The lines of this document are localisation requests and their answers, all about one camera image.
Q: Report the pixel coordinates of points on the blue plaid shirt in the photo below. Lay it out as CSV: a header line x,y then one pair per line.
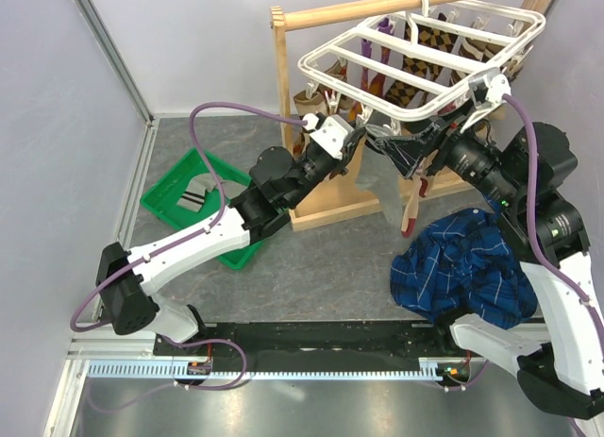
x,y
461,262

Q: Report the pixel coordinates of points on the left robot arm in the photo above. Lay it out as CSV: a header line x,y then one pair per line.
x,y
130,280

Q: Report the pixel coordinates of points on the blue slotted cable duct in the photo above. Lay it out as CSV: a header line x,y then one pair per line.
x,y
189,370

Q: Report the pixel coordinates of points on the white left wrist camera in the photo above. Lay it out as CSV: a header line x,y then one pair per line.
x,y
328,131

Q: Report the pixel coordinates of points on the beige sock maroon toe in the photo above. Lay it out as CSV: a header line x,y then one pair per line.
x,y
421,185

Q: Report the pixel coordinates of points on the green plastic tray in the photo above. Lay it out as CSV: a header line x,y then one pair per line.
x,y
161,199

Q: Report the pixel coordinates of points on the beige sock maroon purple stripes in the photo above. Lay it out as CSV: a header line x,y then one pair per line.
x,y
321,98

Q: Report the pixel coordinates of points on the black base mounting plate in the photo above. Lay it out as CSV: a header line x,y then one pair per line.
x,y
394,338

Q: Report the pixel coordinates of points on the cream brown striped sock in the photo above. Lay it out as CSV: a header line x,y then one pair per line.
x,y
470,49

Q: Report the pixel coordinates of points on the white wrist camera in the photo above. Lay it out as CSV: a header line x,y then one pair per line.
x,y
486,90
328,131

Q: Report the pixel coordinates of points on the white plastic clip hanger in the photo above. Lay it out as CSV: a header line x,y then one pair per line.
x,y
513,28

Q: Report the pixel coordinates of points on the grey sock black stripes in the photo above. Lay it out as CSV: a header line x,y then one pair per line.
x,y
378,175

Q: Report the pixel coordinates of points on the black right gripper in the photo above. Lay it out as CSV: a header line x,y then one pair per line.
x,y
408,150

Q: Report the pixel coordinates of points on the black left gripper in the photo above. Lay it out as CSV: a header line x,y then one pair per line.
x,y
344,163

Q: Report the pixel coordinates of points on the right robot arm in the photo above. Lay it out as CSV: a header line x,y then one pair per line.
x,y
556,355

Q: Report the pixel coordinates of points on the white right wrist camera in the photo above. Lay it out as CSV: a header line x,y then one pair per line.
x,y
486,90

